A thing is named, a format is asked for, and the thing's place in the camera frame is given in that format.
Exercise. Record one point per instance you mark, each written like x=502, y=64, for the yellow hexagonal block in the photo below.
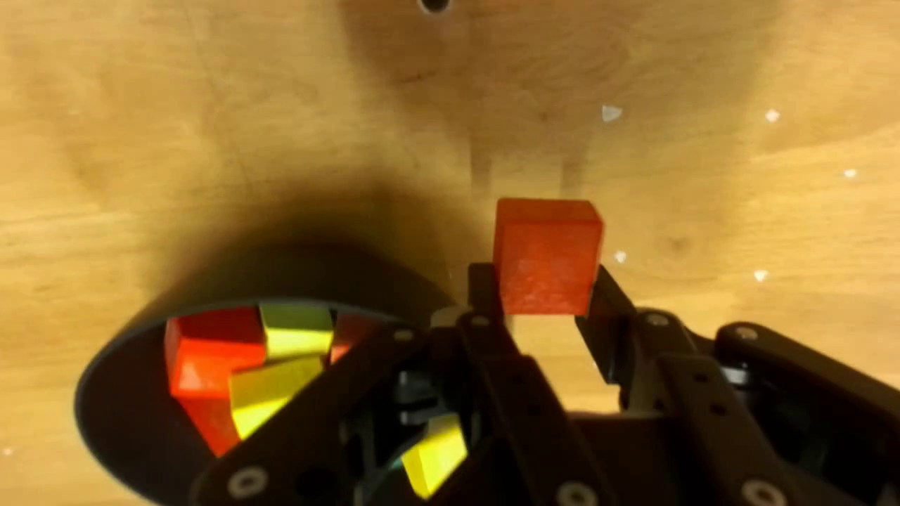
x=433, y=457

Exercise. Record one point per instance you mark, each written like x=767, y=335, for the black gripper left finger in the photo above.
x=374, y=412

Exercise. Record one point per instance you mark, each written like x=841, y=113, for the lime yellow cube block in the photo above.
x=300, y=331

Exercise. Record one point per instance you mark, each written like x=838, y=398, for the red rectangular block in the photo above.
x=550, y=258

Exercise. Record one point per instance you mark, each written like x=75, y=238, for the red wedge block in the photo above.
x=215, y=426

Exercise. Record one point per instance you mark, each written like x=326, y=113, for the thin yellow rectangular block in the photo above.
x=270, y=393

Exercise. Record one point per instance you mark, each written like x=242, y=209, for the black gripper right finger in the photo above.
x=776, y=402

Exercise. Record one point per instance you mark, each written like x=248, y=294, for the red hexagonal block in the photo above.
x=211, y=353

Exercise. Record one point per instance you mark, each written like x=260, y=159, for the black bowl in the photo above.
x=122, y=422

